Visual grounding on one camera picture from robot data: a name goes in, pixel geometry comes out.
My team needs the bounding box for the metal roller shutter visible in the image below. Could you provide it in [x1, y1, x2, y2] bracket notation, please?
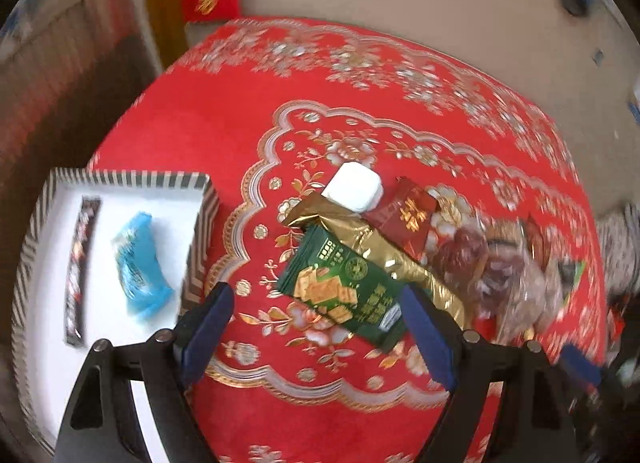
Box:
[0, 0, 166, 224]

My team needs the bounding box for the clear bag of walnuts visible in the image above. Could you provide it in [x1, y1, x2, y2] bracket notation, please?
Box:
[475, 218, 586, 344]

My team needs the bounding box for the striped-edge white box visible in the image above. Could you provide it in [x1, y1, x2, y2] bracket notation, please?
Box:
[11, 168, 221, 459]

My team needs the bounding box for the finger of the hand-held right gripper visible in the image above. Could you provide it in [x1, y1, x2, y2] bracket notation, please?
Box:
[559, 347, 603, 388]

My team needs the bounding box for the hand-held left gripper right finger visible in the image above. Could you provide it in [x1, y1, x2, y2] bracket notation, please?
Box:
[399, 284, 583, 463]

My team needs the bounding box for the green biscuit packet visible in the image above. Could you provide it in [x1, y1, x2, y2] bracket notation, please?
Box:
[276, 224, 406, 351]

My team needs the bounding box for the grey patterned cloth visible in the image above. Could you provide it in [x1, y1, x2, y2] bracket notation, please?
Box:
[597, 206, 640, 296]

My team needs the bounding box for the clear bag of red dates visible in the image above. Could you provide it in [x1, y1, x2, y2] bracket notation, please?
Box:
[430, 223, 493, 294]

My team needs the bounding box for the wooden door frame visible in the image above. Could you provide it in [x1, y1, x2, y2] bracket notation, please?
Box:
[137, 0, 188, 74]

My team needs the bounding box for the red floral tablecloth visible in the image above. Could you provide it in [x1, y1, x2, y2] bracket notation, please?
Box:
[87, 18, 608, 463]

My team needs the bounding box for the dark red snack packet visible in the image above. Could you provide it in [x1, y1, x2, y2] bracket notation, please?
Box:
[364, 176, 441, 264]

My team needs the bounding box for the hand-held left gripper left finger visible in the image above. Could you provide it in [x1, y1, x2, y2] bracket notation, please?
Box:
[54, 282, 236, 463]

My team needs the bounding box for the black coffee stick packet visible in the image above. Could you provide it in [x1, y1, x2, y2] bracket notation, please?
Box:
[64, 196, 103, 348]

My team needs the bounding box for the gold foil snack packet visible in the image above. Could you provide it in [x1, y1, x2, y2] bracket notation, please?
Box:
[279, 192, 473, 329]

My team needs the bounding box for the blue snack packet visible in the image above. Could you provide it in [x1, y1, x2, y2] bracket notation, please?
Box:
[111, 212, 176, 322]

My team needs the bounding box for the white cube snack packet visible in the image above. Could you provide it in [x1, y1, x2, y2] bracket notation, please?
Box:
[321, 162, 384, 214]

